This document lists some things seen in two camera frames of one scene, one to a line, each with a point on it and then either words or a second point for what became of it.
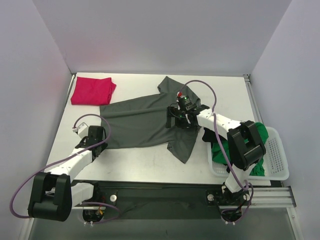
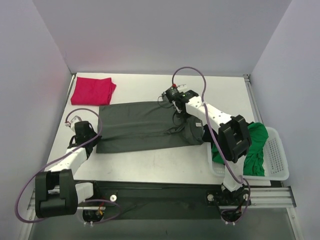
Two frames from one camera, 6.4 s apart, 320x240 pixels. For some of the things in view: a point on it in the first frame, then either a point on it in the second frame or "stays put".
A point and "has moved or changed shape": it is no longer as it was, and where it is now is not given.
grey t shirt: (142, 122) has moved or changed shape
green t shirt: (218, 156) stays put
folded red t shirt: (89, 91) stays put
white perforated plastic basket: (274, 158) stays put
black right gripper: (170, 117) → (178, 116)
